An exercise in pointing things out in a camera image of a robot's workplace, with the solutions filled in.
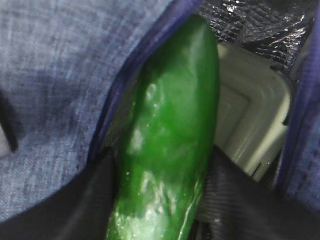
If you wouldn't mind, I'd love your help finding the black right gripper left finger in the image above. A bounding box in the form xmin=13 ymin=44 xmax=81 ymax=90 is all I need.
xmin=0 ymin=147 xmax=116 ymax=240

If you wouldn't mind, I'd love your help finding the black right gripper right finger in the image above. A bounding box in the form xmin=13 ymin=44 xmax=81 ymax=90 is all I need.
xmin=197 ymin=147 xmax=320 ymax=240

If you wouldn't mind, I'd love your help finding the green cucumber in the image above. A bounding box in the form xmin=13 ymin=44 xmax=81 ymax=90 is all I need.
xmin=106 ymin=15 xmax=219 ymax=240

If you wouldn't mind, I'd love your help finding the green lidded glass food container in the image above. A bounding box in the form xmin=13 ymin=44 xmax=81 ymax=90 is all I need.
xmin=215 ymin=43 xmax=294 ymax=182

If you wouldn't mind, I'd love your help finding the navy blue lunch bag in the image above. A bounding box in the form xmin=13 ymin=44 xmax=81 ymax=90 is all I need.
xmin=0 ymin=0 xmax=320 ymax=240

